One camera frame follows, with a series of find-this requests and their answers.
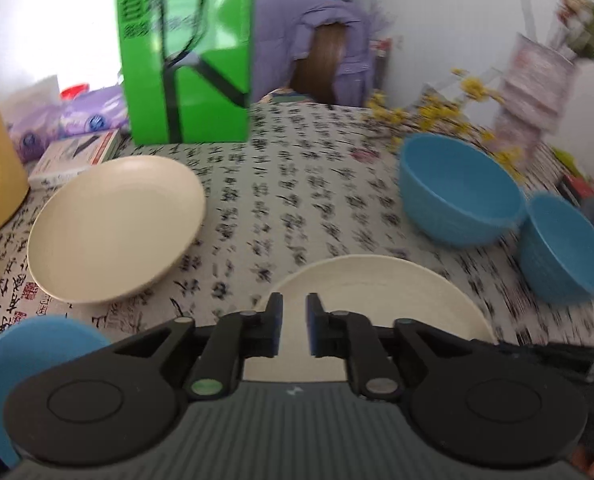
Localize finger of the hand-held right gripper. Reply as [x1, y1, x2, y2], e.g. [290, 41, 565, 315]
[470, 338, 594, 386]

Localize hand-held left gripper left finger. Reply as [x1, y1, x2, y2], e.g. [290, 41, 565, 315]
[112, 292, 284, 402]

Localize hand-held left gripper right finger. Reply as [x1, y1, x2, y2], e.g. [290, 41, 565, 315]
[306, 292, 483, 402]

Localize cream plate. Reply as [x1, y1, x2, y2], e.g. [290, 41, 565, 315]
[27, 155, 207, 304]
[242, 255, 495, 382]

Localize small blue bowl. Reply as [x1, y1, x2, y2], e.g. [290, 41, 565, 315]
[0, 316, 112, 476]
[518, 194, 594, 306]

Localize large blue bowl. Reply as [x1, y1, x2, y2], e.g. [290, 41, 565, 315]
[398, 133, 527, 247]

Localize small green item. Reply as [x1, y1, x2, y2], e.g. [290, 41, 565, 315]
[552, 147, 584, 177]

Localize yellow flower sprigs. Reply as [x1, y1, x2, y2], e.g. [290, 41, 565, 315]
[364, 67, 525, 181]

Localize wooden chair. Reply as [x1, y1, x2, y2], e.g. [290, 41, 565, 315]
[289, 22, 350, 106]

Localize white book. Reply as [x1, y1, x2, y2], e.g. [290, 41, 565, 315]
[28, 129, 122, 190]

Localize pink ribbed vase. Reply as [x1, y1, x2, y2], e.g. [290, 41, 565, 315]
[492, 32, 578, 156]

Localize purple jacket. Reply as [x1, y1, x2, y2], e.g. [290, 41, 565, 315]
[252, 0, 393, 108]

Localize green paper bag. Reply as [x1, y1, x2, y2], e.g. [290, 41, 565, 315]
[115, 0, 254, 145]

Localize purple tissue pack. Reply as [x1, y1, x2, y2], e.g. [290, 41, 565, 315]
[9, 85, 130, 161]

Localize dried pink roses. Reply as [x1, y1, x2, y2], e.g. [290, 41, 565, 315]
[497, 0, 594, 78]

